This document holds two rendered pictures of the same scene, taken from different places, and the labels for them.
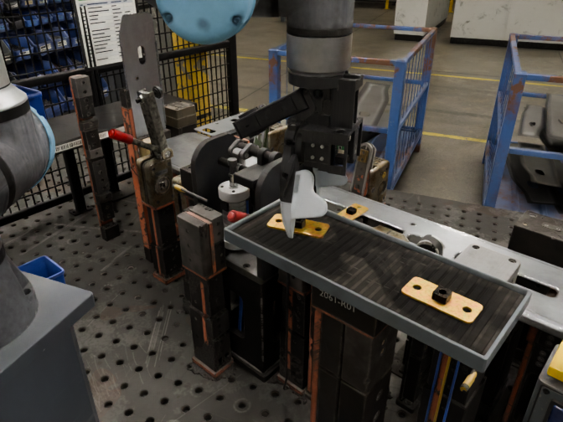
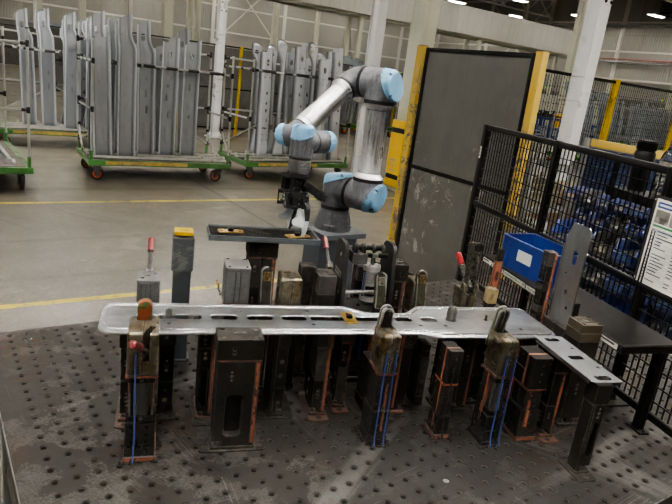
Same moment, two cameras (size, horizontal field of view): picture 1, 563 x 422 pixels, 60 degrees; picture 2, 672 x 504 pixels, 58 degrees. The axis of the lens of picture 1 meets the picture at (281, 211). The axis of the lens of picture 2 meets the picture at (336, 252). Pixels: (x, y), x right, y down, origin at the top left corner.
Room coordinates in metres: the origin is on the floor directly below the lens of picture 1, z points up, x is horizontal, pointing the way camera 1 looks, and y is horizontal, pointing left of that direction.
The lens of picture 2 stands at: (1.77, -1.63, 1.71)
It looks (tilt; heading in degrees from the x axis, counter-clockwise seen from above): 16 degrees down; 122
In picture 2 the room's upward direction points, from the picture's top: 7 degrees clockwise
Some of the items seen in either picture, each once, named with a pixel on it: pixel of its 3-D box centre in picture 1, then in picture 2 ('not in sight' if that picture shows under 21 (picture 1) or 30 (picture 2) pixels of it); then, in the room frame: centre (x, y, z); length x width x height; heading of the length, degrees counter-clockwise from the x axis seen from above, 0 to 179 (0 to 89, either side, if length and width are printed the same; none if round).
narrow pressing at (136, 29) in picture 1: (143, 77); (569, 274); (1.40, 0.39, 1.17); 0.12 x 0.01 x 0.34; 139
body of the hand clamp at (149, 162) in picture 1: (162, 220); (456, 333); (1.10, 0.31, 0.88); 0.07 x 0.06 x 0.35; 139
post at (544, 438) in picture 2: not in sight; (551, 393); (1.47, 0.19, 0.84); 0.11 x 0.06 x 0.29; 139
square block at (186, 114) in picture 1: (183, 157); (573, 371); (1.50, 0.32, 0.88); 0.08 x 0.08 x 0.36; 49
